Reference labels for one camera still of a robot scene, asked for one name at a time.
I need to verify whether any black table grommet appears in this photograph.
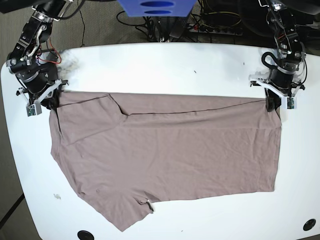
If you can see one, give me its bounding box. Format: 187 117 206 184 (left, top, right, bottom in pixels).
77 230 95 240
302 218 317 232

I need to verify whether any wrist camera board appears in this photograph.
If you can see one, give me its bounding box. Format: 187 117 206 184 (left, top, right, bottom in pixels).
26 103 42 117
281 96 297 110

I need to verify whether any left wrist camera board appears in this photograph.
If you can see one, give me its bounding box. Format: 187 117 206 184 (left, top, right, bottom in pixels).
281 96 297 110

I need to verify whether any blue plastic mount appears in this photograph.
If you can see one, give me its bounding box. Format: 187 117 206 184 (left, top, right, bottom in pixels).
118 0 196 17

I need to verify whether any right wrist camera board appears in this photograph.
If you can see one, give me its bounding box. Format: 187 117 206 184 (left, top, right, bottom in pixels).
26 103 42 117

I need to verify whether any mauve T-shirt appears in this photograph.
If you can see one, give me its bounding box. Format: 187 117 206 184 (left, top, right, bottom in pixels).
49 92 282 231

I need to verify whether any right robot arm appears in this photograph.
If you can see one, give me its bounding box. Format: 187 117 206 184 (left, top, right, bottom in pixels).
0 0 72 116

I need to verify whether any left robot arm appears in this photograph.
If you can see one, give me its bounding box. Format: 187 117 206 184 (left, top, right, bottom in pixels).
249 0 320 112

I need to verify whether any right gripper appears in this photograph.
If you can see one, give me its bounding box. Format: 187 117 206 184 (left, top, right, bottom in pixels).
16 71 69 110

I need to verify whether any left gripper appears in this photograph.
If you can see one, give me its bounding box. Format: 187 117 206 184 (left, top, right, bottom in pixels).
248 67 306 112

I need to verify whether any small paper scrap left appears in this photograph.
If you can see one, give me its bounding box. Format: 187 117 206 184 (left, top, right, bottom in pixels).
54 194 61 200

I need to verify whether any black table grommet right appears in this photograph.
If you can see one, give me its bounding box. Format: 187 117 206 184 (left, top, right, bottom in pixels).
302 218 317 232

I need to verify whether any black table grommet left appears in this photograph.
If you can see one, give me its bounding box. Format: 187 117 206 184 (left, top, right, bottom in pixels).
77 230 95 240

